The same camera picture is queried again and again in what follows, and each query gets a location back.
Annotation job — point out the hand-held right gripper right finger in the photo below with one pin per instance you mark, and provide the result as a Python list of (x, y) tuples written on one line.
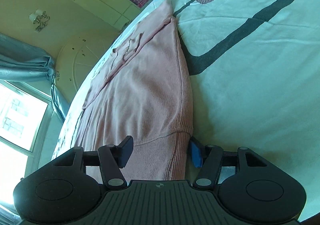
[(196, 153)]

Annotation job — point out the window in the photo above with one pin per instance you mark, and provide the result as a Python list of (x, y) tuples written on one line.
[(17, 120)]

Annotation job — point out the blue curtain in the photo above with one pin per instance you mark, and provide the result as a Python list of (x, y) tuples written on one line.
[(25, 62)]

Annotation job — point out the bed with patterned blue sheet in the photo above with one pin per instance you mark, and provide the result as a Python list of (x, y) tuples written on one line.
[(250, 77)]

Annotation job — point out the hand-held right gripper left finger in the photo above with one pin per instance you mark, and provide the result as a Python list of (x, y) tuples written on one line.
[(126, 151)]

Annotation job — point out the cream bed headboard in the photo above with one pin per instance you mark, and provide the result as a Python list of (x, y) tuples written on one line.
[(80, 64)]

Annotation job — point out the pink sweater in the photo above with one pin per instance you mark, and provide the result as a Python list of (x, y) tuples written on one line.
[(145, 90)]

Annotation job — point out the wall lamp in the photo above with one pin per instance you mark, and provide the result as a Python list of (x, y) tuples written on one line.
[(39, 20)]

